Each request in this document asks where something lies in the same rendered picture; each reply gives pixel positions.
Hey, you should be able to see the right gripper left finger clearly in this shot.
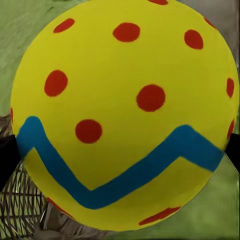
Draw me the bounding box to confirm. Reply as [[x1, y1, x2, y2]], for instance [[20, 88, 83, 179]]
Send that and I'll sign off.
[[0, 134, 22, 192]]

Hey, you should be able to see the easter egg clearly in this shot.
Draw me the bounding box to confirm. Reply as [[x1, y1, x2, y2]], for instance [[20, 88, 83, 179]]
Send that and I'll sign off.
[[10, 0, 240, 232]]

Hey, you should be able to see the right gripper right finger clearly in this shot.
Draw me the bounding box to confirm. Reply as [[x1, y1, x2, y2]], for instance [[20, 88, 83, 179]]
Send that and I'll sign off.
[[225, 133, 240, 173]]

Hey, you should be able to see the wicker basket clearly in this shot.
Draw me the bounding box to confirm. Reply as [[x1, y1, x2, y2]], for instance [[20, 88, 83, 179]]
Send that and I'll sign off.
[[0, 115, 119, 240]]

